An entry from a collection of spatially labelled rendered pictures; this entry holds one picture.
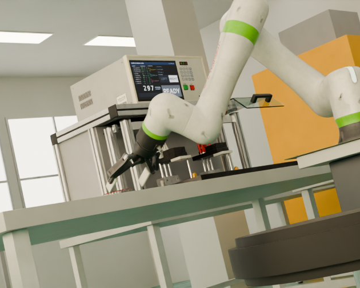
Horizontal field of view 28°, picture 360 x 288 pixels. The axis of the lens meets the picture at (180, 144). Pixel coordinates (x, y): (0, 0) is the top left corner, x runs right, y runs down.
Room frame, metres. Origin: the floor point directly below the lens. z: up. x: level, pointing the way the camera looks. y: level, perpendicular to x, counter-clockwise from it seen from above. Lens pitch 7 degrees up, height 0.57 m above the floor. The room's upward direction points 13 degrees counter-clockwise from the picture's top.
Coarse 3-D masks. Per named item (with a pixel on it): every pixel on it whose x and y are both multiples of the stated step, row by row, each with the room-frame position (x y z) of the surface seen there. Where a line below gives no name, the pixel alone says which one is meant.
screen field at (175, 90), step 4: (164, 88) 2.83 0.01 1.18; (168, 88) 2.84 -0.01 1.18; (172, 88) 2.86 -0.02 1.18; (176, 88) 2.88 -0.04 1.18; (164, 92) 2.82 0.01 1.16; (168, 92) 2.84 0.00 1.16; (172, 92) 2.86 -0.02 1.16; (176, 92) 2.87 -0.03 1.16; (180, 92) 2.89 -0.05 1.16; (180, 96) 2.88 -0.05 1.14
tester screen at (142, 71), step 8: (136, 64) 2.74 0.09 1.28; (144, 64) 2.77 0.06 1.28; (152, 64) 2.80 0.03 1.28; (160, 64) 2.83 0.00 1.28; (168, 64) 2.87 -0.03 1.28; (136, 72) 2.73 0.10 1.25; (144, 72) 2.76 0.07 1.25; (152, 72) 2.80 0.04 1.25; (160, 72) 2.83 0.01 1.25; (168, 72) 2.86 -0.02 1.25; (176, 72) 2.89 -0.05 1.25; (136, 80) 2.73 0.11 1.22; (144, 80) 2.76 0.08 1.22; (152, 80) 2.79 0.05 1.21; (136, 88) 2.72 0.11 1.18; (160, 88) 2.81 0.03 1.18
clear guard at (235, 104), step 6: (234, 102) 2.84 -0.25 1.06; (240, 102) 2.74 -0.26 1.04; (246, 102) 2.77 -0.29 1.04; (258, 102) 2.81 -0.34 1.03; (264, 102) 2.84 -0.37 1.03; (270, 102) 2.86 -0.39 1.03; (276, 102) 2.89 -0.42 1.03; (228, 108) 2.94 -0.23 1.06; (234, 108) 2.98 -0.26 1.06; (240, 108) 3.02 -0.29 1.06; (246, 108) 2.72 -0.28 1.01; (252, 108) 2.75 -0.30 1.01
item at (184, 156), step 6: (168, 150) 2.71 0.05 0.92; (174, 150) 2.69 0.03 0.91; (180, 150) 2.71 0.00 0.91; (168, 156) 2.71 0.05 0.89; (174, 156) 2.69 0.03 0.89; (180, 156) 2.68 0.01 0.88; (186, 156) 2.70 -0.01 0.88; (150, 162) 2.78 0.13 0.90; (162, 162) 2.75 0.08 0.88; (168, 162) 2.79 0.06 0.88; (168, 168) 2.79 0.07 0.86; (162, 174) 2.76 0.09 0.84
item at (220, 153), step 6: (216, 144) 2.86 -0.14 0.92; (222, 144) 2.89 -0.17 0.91; (210, 150) 2.89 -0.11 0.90; (216, 150) 2.86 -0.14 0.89; (222, 150) 2.88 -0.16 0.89; (228, 150) 2.87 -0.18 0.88; (198, 156) 2.93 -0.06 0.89; (204, 156) 2.91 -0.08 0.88; (210, 156) 2.93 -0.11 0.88; (216, 156) 2.89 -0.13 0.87; (204, 162) 2.93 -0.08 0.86; (210, 162) 2.96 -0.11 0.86; (204, 168) 2.93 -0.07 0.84
